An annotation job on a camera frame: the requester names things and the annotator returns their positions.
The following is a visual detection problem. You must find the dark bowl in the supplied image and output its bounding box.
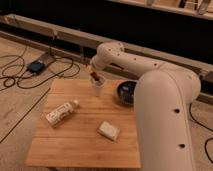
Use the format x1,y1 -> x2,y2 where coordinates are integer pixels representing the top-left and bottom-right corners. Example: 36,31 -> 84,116
116,81 -> 136,106

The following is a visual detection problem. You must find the white sponge block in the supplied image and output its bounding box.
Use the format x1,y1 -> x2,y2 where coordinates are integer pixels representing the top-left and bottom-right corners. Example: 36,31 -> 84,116
97,121 -> 120,141

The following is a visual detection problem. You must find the wooden table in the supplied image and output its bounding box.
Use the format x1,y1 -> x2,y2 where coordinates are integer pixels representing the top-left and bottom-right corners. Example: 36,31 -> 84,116
26,79 -> 141,169

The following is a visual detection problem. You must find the black cable right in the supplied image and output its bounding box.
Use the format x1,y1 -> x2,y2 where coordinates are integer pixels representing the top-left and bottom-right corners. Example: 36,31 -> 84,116
189,103 -> 213,165

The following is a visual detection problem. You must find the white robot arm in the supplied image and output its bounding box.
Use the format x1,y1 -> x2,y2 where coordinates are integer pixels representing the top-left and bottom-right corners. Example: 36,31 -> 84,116
90,42 -> 201,171

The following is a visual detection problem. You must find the white plastic bottle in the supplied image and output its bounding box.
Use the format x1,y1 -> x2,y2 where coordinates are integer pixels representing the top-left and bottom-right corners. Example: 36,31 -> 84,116
45,100 -> 79,126

